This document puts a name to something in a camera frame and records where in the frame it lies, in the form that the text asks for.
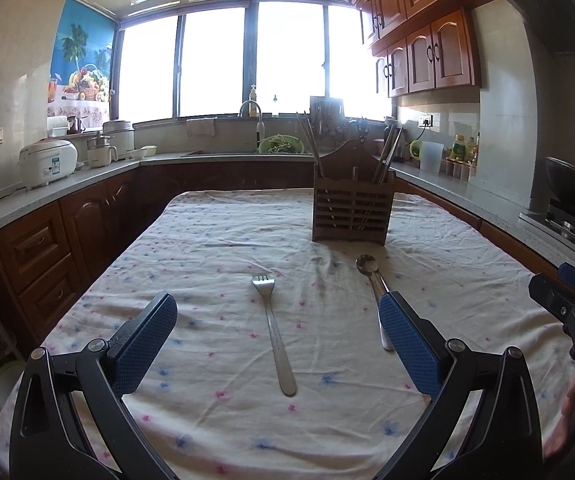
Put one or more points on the wall poster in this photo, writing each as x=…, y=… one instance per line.
x=85, y=60

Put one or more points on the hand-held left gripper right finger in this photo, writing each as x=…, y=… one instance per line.
x=407, y=340

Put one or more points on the soap bottle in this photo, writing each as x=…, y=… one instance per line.
x=253, y=96

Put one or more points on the hanging dish cloth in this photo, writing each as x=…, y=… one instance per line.
x=201, y=126

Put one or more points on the white dish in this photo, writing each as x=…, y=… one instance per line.
x=145, y=151

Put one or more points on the wall socket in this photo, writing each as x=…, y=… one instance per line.
x=425, y=120

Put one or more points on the metal fork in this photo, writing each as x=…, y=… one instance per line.
x=275, y=340

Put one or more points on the floral tablecloth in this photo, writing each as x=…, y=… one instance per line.
x=217, y=240

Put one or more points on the dark utensil stand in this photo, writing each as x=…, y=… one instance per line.
x=362, y=130

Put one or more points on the electric kettle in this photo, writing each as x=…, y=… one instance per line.
x=400, y=141

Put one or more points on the wooden wall cabinets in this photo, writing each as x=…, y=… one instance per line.
x=417, y=35

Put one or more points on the green colander with vegetables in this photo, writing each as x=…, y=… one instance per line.
x=280, y=144

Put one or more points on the dark knife rack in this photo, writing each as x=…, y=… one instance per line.
x=325, y=115

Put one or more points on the large white rice cooker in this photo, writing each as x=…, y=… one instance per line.
x=47, y=162

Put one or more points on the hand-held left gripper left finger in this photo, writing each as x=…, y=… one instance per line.
x=147, y=340

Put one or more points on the pale plastic bucket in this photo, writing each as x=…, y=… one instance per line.
x=6, y=382

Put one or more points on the metal spoon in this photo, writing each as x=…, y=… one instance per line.
x=367, y=265

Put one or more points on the gas stove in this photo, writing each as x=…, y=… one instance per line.
x=567, y=230

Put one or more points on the wooden utensil holder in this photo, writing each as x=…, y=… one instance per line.
x=350, y=220

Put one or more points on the wooden base cabinets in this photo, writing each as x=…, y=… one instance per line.
x=32, y=245

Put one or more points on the row of spice jars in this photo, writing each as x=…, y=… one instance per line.
x=460, y=169

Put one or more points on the small white appliance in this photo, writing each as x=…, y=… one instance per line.
x=100, y=154

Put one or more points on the green plastic basket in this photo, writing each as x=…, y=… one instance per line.
x=415, y=149

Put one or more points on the kitchen faucet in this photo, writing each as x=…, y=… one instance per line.
x=260, y=130

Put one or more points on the translucent plastic container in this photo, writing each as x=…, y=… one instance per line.
x=432, y=156

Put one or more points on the kitchen window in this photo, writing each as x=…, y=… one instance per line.
x=217, y=60

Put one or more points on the yellow condiment bottle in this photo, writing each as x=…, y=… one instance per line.
x=470, y=151
x=460, y=149

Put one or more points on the tall white cooker pot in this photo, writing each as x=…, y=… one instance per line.
x=117, y=136

